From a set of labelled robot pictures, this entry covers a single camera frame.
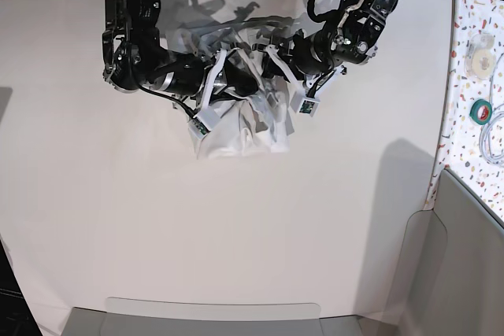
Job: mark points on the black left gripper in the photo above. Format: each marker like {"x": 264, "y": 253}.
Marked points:
{"x": 309, "y": 56}

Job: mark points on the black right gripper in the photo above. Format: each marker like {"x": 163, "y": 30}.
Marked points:
{"x": 190, "y": 76}

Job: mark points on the white t-shirt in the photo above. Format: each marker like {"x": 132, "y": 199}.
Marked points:
{"x": 246, "y": 125}

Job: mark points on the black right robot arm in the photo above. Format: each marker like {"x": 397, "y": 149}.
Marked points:
{"x": 134, "y": 58}

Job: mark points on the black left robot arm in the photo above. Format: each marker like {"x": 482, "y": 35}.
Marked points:
{"x": 348, "y": 35}

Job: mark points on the terrazzo pattern side surface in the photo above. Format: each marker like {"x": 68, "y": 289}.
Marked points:
{"x": 473, "y": 152}

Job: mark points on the clear tape dispenser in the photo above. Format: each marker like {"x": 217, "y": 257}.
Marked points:
{"x": 480, "y": 60}

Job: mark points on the green tape roll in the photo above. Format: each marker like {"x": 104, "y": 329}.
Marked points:
{"x": 481, "y": 111}

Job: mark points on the grey chair right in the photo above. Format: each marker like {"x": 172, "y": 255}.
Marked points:
{"x": 449, "y": 275}

